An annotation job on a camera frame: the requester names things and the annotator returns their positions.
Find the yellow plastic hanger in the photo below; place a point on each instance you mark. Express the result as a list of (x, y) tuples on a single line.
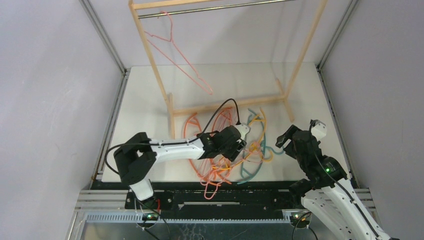
[(256, 153)]

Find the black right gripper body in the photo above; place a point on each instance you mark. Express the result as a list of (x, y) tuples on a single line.
[(291, 138)]

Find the orange plastic hanger left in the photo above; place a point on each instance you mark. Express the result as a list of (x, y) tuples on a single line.
[(192, 126)]

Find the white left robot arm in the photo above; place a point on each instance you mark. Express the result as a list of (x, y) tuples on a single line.
[(137, 156)]

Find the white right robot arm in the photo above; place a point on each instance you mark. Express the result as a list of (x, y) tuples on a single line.
[(327, 192)]

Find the orange plastic hanger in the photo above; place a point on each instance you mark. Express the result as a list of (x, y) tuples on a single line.
[(192, 126), (195, 169)]

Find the aluminium frame post left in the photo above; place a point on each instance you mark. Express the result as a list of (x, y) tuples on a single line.
[(118, 85)]

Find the metal rack rod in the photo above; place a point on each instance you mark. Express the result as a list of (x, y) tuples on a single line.
[(211, 8)]

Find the aluminium frame post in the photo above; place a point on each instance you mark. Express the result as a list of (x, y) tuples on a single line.
[(328, 79), (118, 85)]

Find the orange plastic hanger right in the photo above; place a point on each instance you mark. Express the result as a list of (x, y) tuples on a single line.
[(195, 169)]

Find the aluminium frame post right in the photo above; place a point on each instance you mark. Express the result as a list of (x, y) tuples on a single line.
[(328, 79)]

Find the metal cable tray base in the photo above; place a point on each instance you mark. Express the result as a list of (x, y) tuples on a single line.
[(110, 212)]

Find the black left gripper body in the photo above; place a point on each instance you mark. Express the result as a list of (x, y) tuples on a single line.
[(231, 152)]

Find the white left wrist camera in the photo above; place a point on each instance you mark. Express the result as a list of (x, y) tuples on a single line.
[(243, 129)]

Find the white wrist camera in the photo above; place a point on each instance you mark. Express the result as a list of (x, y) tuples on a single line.
[(318, 129), (243, 129)]

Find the pink wire hanger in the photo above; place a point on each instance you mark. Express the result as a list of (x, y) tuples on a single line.
[(198, 80), (210, 190), (252, 157)]

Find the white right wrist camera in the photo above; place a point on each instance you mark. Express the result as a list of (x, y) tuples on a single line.
[(318, 129)]

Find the teal plastic hanger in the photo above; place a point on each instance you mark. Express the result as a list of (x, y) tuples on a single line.
[(257, 147)]

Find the hanging pink wire hanger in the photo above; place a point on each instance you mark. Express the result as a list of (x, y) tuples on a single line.
[(198, 80)]

